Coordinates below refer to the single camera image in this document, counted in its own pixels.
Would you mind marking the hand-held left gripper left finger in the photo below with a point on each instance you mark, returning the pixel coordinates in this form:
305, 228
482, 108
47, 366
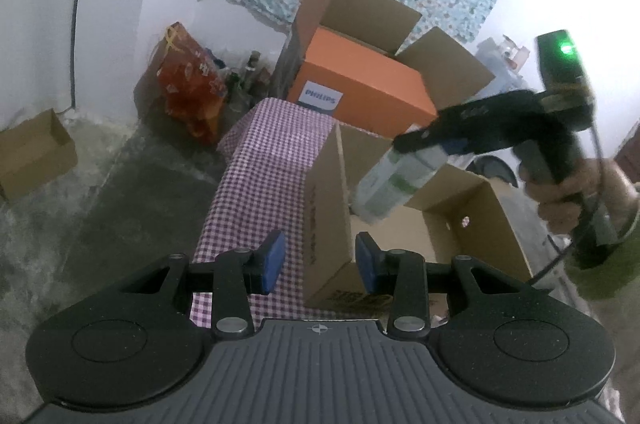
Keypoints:
272, 261

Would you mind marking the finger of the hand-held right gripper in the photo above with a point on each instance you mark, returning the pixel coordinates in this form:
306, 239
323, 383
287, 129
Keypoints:
482, 147
475, 114

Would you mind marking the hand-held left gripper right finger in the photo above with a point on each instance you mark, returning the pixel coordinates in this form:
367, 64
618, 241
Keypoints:
365, 261

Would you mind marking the printed cardboard box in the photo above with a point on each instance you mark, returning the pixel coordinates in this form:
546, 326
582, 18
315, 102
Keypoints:
325, 224

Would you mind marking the white plastic bottle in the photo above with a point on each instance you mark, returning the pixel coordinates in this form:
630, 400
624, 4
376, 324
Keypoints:
397, 181

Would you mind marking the person's right forearm green sleeve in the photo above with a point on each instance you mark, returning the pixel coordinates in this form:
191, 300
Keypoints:
612, 261

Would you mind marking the person's right hand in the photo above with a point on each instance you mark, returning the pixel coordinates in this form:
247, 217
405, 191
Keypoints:
600, 194

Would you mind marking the dark round basin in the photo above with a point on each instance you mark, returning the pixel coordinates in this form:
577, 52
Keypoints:
497, 169

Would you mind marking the clear water jug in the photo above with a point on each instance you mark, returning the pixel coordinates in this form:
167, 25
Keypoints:
505, 64

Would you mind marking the brown wooden door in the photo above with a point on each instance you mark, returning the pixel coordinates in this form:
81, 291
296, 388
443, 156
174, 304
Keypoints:
629, 154

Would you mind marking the purple checked tablecloth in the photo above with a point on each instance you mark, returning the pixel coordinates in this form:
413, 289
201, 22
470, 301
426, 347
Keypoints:
260, 164

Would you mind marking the orange product box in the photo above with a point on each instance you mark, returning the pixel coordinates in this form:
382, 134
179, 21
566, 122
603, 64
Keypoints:
370, 79

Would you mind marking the large open cardboard box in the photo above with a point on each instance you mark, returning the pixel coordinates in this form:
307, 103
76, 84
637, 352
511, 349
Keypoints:
350, 4

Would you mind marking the dark glass bottle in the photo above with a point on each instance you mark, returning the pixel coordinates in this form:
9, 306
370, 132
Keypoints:
234, 92

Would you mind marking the bottles on floor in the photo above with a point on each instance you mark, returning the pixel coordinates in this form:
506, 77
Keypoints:
252, 72

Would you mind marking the red patterned bag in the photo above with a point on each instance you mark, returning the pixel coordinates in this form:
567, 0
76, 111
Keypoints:
187, 89

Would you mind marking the small brown cardboard box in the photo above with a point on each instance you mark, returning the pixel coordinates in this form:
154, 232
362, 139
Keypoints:
35, 149

